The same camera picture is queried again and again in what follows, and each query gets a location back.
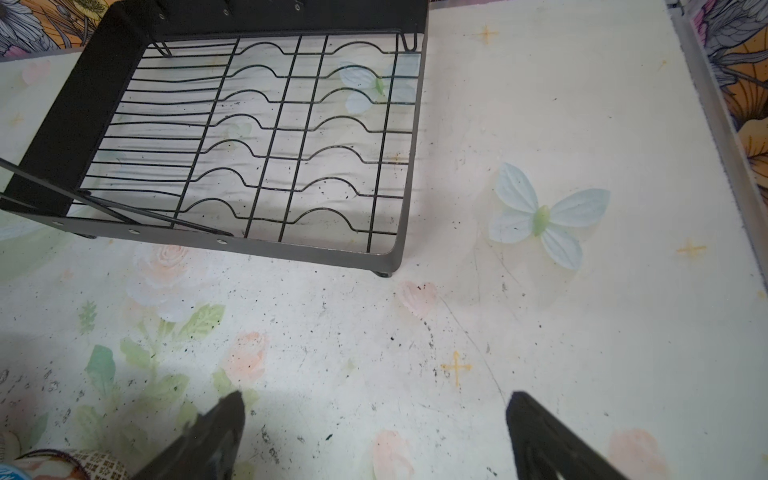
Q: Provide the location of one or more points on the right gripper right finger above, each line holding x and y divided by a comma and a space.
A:
544, 448

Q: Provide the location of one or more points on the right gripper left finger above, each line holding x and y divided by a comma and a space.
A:
205, 450

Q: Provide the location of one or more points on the orange red patterned bowl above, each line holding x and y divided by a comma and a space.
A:
50, 464

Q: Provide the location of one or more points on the black wire dish rack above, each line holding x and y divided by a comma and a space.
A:
282, 129

